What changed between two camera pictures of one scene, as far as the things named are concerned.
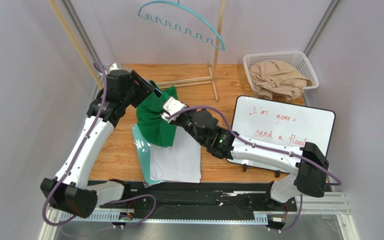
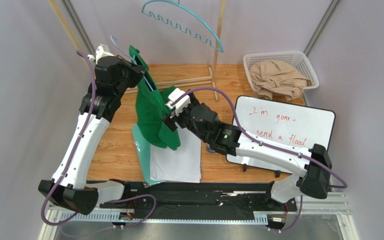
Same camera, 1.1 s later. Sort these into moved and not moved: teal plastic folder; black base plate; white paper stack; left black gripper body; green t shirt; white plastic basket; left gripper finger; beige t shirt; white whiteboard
Moved: green t shirt; left black gripper body; left gripper finger
Not moved: beige t shirt; white plastic basket; teal plastic folder; white whiteboard; black base plate; white paper stack
